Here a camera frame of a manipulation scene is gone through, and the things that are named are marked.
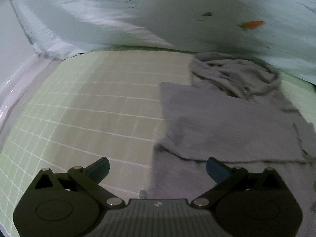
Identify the white panel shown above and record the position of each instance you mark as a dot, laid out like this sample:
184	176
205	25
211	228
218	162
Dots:
12	42

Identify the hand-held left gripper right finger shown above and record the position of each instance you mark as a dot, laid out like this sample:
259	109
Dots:
217	169

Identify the green checked mat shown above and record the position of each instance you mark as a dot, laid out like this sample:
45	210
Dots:
86	111

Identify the grey hooded sweatshirt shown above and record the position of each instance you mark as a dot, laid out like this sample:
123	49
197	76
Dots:
222	123

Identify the light blue printed bedsheet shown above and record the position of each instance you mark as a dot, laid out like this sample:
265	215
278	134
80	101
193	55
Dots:
160	12

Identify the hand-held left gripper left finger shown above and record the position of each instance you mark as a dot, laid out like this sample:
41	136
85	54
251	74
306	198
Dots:
99	169

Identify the clear plastic bag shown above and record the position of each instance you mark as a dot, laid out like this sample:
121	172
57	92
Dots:
22	84

